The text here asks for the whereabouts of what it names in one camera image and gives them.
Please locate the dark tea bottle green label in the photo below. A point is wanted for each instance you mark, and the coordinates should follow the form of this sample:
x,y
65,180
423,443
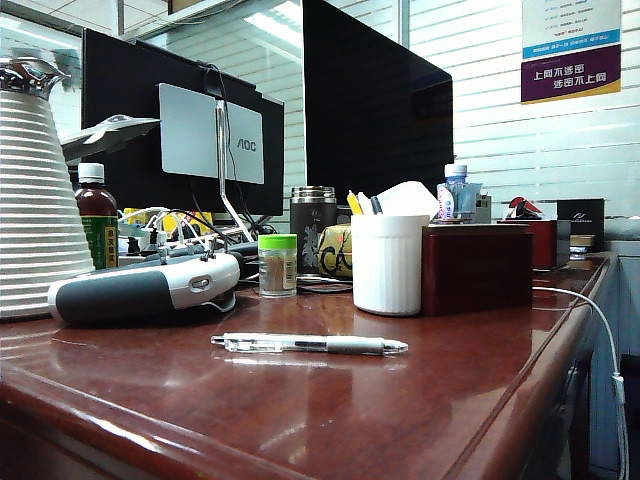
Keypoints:
x,y
97,220

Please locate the dark red wooden box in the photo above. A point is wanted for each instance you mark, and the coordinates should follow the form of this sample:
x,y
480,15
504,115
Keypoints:
x,y
475,270

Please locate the red black ornament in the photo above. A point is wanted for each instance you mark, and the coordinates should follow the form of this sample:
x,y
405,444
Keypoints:
x,y
522,207

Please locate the black pen in holder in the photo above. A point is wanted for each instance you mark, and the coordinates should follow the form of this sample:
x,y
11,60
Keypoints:
x,y
376,205

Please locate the small dark red box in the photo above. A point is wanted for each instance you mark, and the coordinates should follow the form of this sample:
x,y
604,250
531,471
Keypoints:
x,y
545,242

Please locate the dark steel thermos flask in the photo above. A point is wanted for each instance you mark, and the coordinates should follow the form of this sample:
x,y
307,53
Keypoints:
x,y
312,227

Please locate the purple white wall poster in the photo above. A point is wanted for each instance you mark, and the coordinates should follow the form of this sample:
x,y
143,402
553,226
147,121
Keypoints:
x,y
571,50

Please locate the yellow patterned pouch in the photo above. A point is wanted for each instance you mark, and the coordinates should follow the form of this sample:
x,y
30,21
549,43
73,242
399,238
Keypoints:
x,y
336,250

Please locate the white power strip with plugs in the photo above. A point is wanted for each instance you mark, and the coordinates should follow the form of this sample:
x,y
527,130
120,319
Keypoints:
x,y
165,232

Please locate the toothpick jar green lid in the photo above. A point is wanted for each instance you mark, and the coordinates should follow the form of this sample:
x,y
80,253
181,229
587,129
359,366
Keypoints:
x,y
277,267

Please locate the white tissue paper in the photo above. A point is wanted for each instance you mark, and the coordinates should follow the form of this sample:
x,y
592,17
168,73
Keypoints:
x,y
407,199

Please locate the black gift box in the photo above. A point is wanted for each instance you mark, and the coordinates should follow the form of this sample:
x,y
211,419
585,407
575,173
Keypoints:
x,y
580,225

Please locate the white ribbed thermos jug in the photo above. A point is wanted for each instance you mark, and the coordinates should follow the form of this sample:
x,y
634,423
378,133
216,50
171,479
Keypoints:
x,y
35,200

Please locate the black AOC monitor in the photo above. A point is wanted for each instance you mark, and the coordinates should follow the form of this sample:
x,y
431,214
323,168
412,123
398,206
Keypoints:
x,y
130,115

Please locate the clear gel pen grey grip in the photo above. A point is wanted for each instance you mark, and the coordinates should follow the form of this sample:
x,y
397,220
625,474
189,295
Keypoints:
x,y
310,344

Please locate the yellow pen in holder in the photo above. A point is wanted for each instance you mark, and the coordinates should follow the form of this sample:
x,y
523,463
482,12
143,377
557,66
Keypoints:
x,y
354,203

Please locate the white ribbed pen holder cup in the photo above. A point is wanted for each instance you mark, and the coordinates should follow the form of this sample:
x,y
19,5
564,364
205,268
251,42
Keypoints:
x,y
387,265

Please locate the large black monitor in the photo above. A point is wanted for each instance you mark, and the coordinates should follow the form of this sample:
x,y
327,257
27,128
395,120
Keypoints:
x,y
370,110

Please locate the grey fighter jet model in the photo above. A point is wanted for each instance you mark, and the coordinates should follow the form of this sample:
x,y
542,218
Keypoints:
x,y
107,132

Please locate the grey white remote controller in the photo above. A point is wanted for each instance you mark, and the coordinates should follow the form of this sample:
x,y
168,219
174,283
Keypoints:
x,y
140,290

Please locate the clear water bottle white cap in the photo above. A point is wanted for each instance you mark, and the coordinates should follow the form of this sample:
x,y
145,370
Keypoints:
x,y
456,197

